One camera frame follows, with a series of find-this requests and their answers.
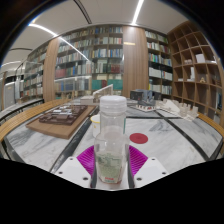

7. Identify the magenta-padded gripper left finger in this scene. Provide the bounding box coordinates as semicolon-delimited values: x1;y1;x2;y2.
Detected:
54;144;98;190

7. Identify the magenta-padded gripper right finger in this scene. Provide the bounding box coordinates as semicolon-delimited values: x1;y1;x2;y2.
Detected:
127;144;169;190

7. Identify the clear plastic drink bottle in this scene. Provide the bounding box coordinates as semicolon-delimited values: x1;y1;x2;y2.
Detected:
93;95;130;185

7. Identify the flat round red coaster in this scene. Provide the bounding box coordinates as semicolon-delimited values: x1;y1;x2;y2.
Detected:
129;132;150;145

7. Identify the white cup with yellow rim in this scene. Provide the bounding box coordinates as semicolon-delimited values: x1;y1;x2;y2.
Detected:
89;114;102;138

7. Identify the brown architectural model board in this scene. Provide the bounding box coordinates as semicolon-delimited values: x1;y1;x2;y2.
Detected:
25;104;98;141

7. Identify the dark grey building model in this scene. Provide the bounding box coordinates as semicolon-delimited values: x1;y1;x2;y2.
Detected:
129;88;158;113

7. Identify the white architectural model with arch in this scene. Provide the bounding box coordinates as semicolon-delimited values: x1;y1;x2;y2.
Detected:
79;83;115;105

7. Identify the wooden cubby shelf unit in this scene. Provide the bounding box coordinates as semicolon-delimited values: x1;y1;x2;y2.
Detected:
167;21;224;125

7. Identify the wooden bookshelf full of books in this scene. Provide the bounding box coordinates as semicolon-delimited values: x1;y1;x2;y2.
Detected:
14;24;174;102

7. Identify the white ceiling light strip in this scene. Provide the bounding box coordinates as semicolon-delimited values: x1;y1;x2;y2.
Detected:
27;22;90;62
131;0;145;26

